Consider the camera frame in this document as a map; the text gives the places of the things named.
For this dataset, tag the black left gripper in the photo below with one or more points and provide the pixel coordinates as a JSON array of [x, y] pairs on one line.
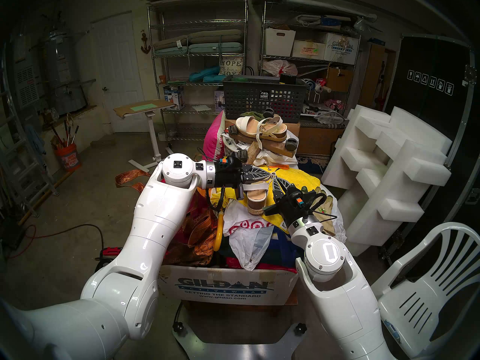
[[228, 177]]

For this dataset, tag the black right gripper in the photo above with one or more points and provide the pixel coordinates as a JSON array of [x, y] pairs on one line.
[[295, 212]]

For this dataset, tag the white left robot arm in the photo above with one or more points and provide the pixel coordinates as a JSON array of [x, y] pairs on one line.
[[157, 220]]

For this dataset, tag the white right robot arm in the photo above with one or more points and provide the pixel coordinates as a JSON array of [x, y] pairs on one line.
[[345, 310]]

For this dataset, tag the beige green garden glove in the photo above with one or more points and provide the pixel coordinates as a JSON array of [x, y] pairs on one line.
[[304, 190], [329, 205]]

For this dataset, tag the small orange plastic tool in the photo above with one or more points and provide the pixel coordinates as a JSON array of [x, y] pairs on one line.
[[279, 167]]

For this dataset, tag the yellow terry towel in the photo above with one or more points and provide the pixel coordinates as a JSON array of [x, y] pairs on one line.
[[303, 179]]

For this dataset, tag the wooden caster dolly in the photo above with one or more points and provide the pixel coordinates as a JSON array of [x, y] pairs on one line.
[[275, 145]]

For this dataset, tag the blue patterned rug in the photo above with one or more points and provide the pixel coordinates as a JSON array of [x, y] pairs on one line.
[[311, 164]]

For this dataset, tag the pink pillow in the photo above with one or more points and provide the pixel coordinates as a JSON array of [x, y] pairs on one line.
[[213, 138]]

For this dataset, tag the olive green cloth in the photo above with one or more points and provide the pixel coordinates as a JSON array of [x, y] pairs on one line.
[[251, 115]]

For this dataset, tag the blue fabric bag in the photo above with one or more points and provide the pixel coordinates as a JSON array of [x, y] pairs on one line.
[[281, 250]]

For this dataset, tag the brown wooden chest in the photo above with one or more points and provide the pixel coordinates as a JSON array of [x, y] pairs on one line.
[[318, 140]]

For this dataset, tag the white red-logo plastic bag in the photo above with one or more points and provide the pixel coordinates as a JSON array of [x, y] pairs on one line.
[[247, 246]]

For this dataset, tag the white plastic sheet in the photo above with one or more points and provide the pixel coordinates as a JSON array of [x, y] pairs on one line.
[[340, 231]]

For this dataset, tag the black plastic mesh basket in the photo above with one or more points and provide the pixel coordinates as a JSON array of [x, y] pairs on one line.
[[243, 96]]

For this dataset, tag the red orange patterned fabric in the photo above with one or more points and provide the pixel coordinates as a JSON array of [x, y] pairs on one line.
[[195, 239]]

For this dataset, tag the white foam packing block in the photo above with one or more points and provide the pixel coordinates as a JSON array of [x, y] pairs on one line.
[[423, 130], [375, 198]]

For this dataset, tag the pink artificial flowers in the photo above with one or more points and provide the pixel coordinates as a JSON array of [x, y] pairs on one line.
[[333, 105]]

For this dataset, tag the white overbed rolling table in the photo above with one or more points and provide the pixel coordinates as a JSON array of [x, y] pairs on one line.
[[153, 138]]

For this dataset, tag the white red plastic bag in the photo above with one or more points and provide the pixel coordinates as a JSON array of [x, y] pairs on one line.
[[279, 67]]

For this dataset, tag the blue white appliance box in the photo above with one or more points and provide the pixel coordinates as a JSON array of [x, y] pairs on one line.
[[174, 98]]

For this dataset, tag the white Gildan activewear carton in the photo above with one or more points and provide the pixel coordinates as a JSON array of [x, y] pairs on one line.
[[225, 286], [341, 48]]

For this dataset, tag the teal pillow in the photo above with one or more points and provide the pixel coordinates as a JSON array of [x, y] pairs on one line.
[[204, 74]]

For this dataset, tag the brown cardboard box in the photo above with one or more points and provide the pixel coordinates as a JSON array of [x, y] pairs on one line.
[[339, 80]]

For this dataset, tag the teal seat cushion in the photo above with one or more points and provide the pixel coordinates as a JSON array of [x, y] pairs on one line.
[[213, 48]]

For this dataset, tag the white storage bin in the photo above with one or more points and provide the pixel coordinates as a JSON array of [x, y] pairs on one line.
[[279, 42]]

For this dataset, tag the white labelled cardboard box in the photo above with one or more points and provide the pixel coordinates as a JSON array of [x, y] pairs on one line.
[[307, 50]]

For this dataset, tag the beige seat cushion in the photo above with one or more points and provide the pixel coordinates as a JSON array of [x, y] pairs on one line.
[[213, 36]]

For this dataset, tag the white panel door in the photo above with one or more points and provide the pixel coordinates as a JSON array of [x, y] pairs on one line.
[[118, 63]]

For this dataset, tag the white plastic garden chair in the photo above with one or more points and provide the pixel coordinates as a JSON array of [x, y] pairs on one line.
[[412, 314]]

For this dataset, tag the long white tube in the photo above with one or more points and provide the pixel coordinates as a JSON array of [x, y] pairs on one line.
[[330, 8]]

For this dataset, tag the orange plastic bucket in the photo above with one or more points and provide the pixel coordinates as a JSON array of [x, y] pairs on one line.
[[68, 160]]

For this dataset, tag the black flight case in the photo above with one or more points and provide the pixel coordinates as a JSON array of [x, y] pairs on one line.
[[431, 55]]

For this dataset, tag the grey metal ladder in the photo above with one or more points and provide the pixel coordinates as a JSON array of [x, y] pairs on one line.
[[47, 175]]

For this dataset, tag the grey water heater tank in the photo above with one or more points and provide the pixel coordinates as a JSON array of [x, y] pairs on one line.
[[63, 70]]

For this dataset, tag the grey louvred furnace unit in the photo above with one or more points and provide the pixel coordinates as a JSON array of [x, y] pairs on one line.
[[27, 85]]

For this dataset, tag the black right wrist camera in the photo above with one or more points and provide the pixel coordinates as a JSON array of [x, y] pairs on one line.
[[299, 202]]

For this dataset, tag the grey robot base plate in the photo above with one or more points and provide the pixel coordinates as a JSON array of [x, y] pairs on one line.
[[240, 351]]

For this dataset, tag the brown anchor wall ornament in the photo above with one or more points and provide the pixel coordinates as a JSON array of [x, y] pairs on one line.
[[145, 48]]

